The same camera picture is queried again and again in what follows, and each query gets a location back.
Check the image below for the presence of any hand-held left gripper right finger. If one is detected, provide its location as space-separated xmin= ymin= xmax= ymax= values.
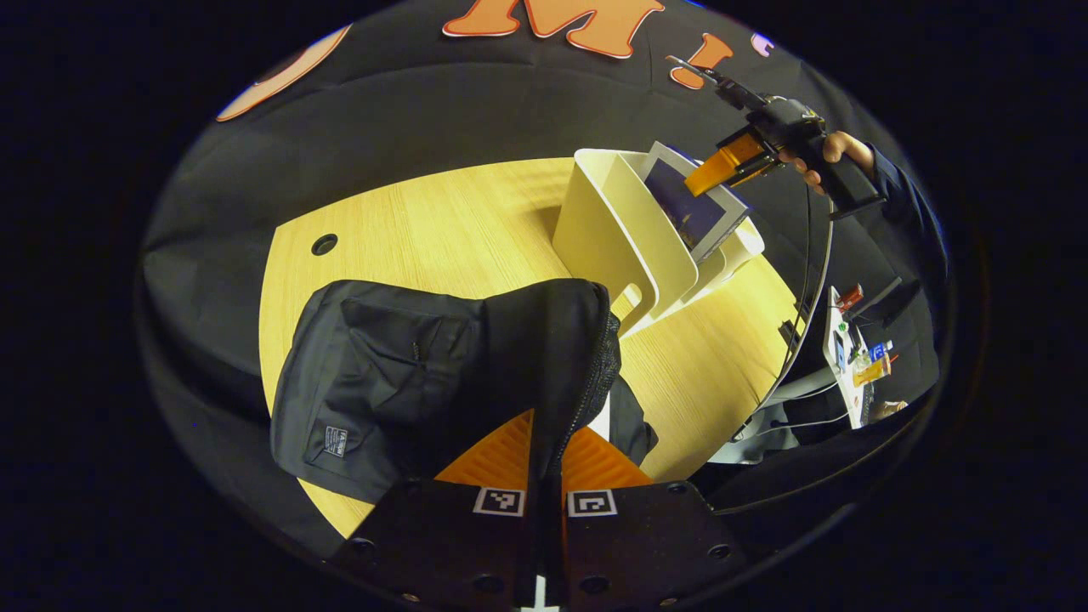
xmin=548 ymin=425 xmax=753 ymax=611

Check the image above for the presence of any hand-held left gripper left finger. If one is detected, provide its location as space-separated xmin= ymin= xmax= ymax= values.
xmin=327 ymin=411 xmax=541 ymax=611

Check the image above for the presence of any blue cover book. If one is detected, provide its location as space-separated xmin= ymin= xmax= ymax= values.
xmin=639 ymin=141 xmax=752 ymax=263

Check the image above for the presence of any white bookshelf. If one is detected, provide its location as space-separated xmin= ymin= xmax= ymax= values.
xmin=552 ymin=149 xmax=766 ymax=339

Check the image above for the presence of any black schoolbag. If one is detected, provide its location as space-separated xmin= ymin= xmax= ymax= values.
xmin=270 ymin=278 xmax=660 ymax=504

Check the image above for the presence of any white side table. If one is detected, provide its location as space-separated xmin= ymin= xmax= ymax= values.
xmin=820 ymin=285 xmax=881 ymax=430

